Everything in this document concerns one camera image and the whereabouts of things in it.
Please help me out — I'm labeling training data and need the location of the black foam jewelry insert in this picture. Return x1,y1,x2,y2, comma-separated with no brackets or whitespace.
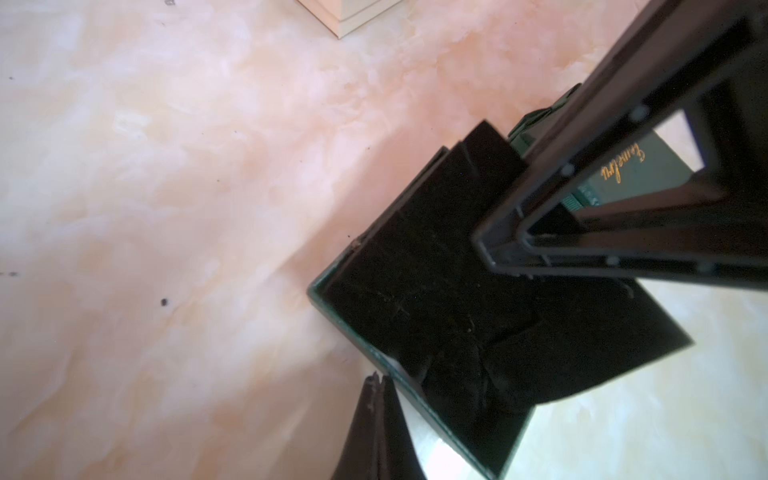
308,122,691,479

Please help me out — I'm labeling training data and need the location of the green jewelry box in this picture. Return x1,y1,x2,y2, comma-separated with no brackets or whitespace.
561,111,704,211

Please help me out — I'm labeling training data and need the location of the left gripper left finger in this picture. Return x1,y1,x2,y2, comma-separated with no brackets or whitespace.
331,373,381,480

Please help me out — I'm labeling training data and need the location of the cream lift-off box lid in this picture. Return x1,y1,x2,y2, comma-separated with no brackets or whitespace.
298,0,401,39

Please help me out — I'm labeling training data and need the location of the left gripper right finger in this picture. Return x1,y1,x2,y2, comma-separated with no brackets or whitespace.
377,375,426,480

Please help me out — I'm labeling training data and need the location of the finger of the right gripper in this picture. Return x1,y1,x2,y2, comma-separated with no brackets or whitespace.
472,1,767,264
515,173,767,290

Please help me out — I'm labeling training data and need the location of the green jewelry box base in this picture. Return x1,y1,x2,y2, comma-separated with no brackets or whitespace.
308,143,531,479

